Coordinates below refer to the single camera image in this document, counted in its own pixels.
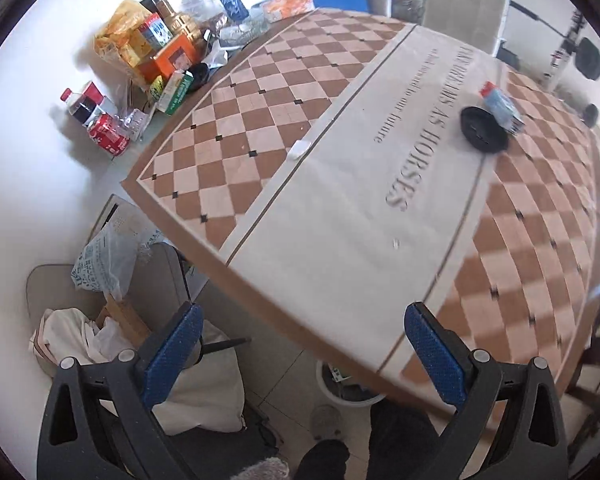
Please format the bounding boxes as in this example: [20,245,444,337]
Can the brown cardboard piece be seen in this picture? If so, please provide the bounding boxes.
[96,292,151,348]

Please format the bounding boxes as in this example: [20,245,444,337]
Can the gold bottle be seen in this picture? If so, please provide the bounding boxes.
[155,0,203,43]

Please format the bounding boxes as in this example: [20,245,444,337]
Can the white fluffy slipper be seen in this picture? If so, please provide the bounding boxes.
[310,404,346,441]

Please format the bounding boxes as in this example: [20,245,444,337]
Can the orange box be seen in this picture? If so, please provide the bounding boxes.
[137,35,203,81]

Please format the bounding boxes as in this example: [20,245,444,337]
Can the orange snack packet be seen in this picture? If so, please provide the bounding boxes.
[252,0,316,22]

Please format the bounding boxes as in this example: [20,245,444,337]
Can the black ashtray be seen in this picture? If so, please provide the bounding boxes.
[460,106,510,153]

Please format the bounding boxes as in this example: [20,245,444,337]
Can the white padded chair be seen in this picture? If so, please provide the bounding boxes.
[420,0,512,58]

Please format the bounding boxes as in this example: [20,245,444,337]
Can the white printed cardboard sheet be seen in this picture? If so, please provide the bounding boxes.
[87,195,161,251]

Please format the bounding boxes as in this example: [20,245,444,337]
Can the person's dark trousers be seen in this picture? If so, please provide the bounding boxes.
[292,400,461,480]

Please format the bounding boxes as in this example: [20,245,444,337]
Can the grey chair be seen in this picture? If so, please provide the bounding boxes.
[26,242,253,361]

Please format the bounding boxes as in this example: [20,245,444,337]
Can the small blue red box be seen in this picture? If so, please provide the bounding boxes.
[140,14,173,48]

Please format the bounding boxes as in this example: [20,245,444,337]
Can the printed clear plastic bag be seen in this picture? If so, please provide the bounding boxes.
[71,220,141,301]

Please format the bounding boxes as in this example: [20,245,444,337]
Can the green white carton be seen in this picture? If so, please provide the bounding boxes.
[150,71,196,116]

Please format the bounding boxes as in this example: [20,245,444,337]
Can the long barbell with black plates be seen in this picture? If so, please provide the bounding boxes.
[507,0,600,81]

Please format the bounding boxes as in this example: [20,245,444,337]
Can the cola bottle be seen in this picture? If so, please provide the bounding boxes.
[61,81,116,126]

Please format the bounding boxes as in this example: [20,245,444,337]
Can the clear plastic cup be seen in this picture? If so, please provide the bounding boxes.
[117,105,153,141]

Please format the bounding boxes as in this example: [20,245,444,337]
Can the white tote bag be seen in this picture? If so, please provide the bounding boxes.
[152,320,247,436]

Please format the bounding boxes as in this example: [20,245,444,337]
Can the brown checkered tablecloth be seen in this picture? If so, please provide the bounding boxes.
[120,7,600,406]

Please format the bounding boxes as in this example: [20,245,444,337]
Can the white bin with black liner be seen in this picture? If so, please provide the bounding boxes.
[315,357,388,408]

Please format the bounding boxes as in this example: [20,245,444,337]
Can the white barbell rack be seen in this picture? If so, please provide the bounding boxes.
[550,10,588,86]

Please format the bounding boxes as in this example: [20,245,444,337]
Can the red cola can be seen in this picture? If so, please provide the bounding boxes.
[87,112,131,156]

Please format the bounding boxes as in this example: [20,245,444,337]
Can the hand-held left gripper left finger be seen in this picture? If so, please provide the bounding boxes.
[36,301,205,480]

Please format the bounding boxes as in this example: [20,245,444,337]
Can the yellow snack bag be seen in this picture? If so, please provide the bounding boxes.
[94,0,153,86]

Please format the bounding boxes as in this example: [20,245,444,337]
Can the white cloth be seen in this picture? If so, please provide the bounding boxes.
[29,307,136,366]

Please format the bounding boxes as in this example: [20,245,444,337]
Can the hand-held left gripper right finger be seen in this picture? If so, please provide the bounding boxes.
[403,301,569,480]

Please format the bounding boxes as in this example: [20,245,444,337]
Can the crumpled clear plastic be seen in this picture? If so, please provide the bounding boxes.
[200,7,271,68]

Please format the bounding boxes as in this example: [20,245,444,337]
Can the small plastic bottle red cap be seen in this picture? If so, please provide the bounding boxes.
[479,81,526,135]

